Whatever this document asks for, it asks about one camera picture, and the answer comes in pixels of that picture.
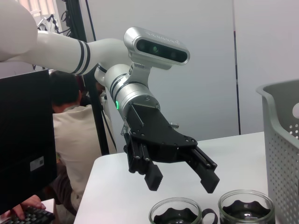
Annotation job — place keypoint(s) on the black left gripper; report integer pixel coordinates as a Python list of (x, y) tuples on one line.
[(158, 137)]

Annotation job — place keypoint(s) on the glass teacup black holder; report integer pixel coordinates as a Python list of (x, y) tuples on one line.
[(177, 213), (245, 210)]

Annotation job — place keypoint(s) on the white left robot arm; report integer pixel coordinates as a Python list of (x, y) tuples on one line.
[(58, 51)]

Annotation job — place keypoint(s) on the grey perforated storage bin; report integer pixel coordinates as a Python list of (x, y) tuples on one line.
[(280, 163)]

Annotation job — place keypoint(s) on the bare human hand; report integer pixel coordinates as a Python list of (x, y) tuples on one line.
[(30, 201)]

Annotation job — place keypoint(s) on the seated person beige shirt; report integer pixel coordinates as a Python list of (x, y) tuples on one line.
[(74, 140)]

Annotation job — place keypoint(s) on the black computer keyboard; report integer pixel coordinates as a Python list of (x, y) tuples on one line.
[(35, 218)]

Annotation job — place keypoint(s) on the black computer monitor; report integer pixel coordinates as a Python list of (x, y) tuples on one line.
[(23, 128)]

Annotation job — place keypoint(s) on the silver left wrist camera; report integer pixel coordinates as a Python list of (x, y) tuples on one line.
[(158, 49)]

